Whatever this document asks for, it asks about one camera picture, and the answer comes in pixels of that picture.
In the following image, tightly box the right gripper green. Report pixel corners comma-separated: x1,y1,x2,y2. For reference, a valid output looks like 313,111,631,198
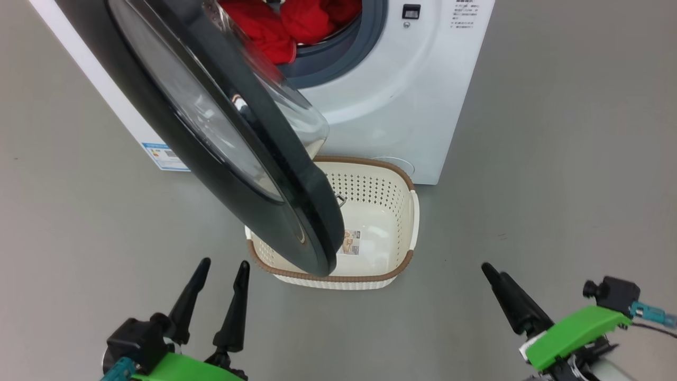
481,262,633,381

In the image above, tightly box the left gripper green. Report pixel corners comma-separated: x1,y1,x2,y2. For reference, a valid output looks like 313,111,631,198
131,258,251,381

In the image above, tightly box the dark round glass washer door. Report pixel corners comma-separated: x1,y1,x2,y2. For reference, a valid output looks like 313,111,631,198
54,0,345,278

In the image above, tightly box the red garment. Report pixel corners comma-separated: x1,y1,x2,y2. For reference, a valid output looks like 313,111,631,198
279,0,363,46
218,0,298,65

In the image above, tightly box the paper label inside basket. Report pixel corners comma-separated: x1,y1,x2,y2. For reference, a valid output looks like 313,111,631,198
338,229,362,256

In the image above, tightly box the cream perforated laundry basket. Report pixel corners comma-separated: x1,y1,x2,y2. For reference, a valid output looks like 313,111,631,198
245,156,420,291

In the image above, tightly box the white front-load washing machine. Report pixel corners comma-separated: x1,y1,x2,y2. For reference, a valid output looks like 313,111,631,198
29,0,496,186

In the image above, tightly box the blue energy label sticker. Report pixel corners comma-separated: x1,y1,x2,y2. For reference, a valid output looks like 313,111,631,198
141,142,190,172

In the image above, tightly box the teal-plug left camera cable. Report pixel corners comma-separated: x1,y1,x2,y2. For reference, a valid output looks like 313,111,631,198
99,357,137,381

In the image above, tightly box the teal-plug camera cable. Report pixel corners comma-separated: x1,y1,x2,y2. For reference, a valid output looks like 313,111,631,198
628,300,677,339
99,357,137,381

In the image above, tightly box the teal-plug right camera cable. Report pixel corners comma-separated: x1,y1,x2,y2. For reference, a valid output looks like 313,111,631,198
628,300,677,339

